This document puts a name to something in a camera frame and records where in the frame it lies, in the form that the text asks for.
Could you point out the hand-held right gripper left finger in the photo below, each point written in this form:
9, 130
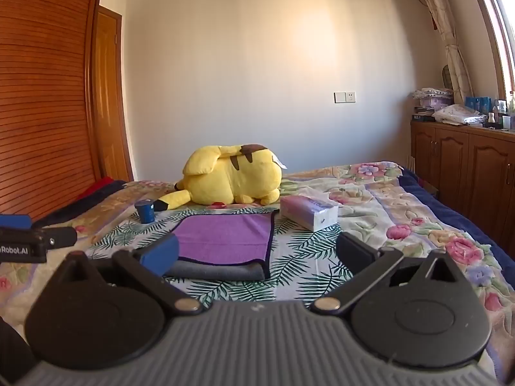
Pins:
161, 255

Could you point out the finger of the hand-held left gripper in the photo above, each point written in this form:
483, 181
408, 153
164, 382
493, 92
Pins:
56, 237
16, 222

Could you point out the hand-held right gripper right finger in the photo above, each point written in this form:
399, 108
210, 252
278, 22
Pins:
354, 249

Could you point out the grey towel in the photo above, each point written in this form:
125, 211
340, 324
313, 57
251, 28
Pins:
217, 271

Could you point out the purple towel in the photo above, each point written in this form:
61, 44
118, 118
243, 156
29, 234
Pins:
225, 237

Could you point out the dark cloth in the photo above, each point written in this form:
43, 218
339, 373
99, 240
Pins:
76, 209

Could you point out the blue cup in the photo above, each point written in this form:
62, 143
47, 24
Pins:
145, 212

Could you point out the floral quilt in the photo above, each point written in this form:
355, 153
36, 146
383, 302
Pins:
402, 217

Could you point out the leaf print sheet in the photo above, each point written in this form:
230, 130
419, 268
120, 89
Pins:
297, 265

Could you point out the tissue pack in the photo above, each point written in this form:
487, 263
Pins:
308, 211

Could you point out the red cloth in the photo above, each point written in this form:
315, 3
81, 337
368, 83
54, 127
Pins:
98, 187

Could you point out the yellow plush toy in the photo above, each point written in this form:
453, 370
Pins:
233, 177

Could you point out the navy blanket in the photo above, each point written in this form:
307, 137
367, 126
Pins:
462, 225

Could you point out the wooden wardrobe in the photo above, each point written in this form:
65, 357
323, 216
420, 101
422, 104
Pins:
44, 88

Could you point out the wooden cabinet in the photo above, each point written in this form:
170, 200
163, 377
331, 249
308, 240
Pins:
466, 169

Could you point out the wooden door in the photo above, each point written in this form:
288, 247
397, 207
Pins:
110, 100

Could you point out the purple storage box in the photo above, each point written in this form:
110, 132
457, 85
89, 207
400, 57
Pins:
432, 98

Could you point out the white folded cloth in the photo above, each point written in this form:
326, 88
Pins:
458, 114

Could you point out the blue boxes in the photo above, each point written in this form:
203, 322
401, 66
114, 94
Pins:
478, 103

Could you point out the clear bottle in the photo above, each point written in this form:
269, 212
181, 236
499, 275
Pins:
511, 102

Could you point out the patterned curtain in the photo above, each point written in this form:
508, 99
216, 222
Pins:
446, 32

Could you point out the white wall socket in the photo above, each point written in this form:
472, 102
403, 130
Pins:
345, 97

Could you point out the wooden window frame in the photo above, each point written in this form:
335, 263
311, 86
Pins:
497, 28

